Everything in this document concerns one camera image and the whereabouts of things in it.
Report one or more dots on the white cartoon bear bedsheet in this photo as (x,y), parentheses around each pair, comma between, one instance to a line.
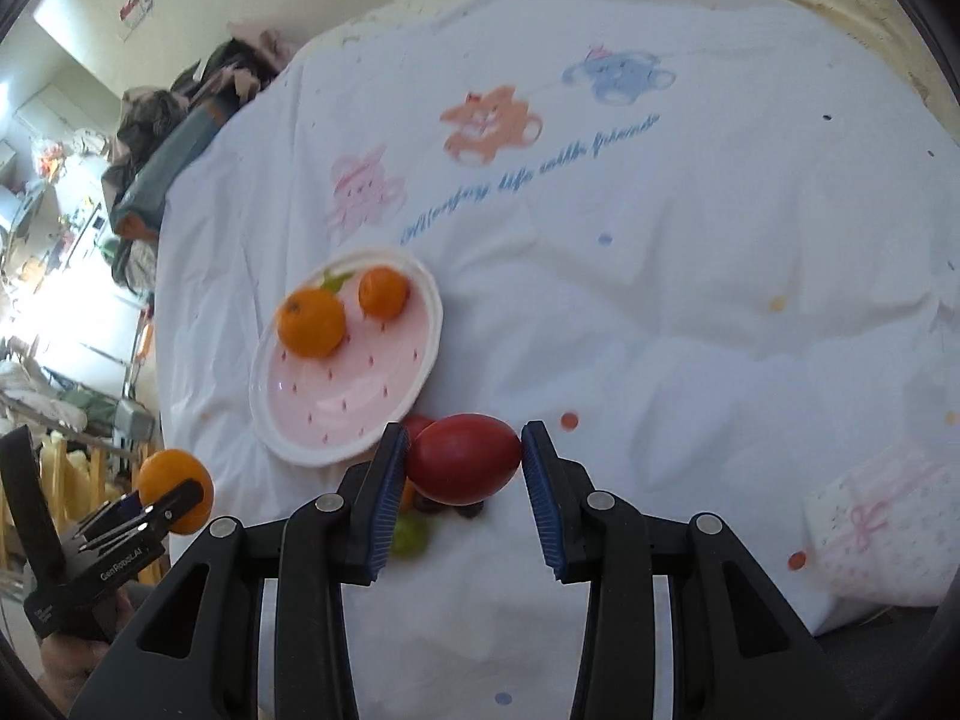
(711,244)

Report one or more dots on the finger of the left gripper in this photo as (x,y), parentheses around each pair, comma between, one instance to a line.
(178,509)

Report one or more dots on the dark purple grape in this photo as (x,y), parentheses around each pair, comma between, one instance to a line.
(427,506)
(471,510)

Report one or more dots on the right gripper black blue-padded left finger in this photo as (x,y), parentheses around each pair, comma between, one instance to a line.
(192,650)

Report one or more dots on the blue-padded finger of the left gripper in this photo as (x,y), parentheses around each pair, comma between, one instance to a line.
(116,513)

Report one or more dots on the small orange kumquat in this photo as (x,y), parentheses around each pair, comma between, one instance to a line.
(383,293)
(407,501)

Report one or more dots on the red cherry tomato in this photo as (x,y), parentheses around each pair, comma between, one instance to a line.
(415,424)
(463,459)

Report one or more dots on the large orange mandarin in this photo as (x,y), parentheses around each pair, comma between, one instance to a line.
(311,323)

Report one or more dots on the pile of dark clothes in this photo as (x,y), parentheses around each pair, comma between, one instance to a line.
(247,63)

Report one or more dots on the wooden chair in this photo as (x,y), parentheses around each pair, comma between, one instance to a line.
(50,490)

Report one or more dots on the pink strawberry plate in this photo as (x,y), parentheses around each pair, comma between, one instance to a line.
(319,412)

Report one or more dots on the person's left hand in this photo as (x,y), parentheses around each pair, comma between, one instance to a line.
(68,662)

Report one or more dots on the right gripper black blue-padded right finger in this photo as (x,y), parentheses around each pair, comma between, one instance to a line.
(738,648)

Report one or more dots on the green grape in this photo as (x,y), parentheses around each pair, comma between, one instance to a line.
(411,537)

